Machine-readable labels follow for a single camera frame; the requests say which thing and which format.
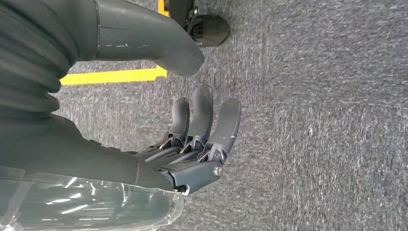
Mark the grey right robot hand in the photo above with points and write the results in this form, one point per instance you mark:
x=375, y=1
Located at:
x=79, y=159

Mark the clear plastic hand cover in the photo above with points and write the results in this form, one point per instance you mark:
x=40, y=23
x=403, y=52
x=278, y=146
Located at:
x=95, y=207

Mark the yellow floor tape square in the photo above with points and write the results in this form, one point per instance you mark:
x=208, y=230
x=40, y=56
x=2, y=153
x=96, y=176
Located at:
x=111, y=76

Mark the black robot foot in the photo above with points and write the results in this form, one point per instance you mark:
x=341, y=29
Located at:
x=210, y=30

